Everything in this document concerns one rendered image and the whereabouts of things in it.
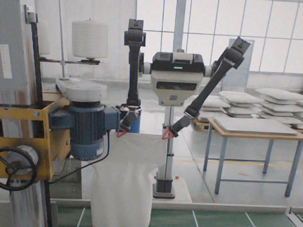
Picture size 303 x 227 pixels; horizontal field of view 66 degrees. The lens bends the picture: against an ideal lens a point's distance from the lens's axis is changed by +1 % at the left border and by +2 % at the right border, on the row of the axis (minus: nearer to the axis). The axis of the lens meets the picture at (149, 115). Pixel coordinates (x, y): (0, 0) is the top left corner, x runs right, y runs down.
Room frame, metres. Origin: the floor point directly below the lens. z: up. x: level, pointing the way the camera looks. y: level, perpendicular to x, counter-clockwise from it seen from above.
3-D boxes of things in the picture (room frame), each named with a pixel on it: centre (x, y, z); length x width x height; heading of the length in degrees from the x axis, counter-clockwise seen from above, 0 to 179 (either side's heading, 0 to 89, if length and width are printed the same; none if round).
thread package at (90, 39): (1.13, 0.30, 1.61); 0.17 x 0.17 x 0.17
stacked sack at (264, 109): (4.83, -2.66, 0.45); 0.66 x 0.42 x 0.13; 5
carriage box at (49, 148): (1.00, 0.52, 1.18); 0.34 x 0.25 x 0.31; 3
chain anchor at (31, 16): (0.91, 0.45, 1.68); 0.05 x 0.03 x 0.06; 3
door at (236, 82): (9.43, -3.39, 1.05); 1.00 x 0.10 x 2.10; 93
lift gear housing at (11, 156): (0.82, 0.49, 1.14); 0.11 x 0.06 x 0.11; 93
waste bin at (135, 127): (3.61, 0.35, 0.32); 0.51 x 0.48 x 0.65; 3
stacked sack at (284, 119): (4.59, -2.71, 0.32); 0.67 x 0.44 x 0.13; 93
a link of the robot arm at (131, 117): (1.28, 0.10, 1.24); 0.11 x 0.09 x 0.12; 2
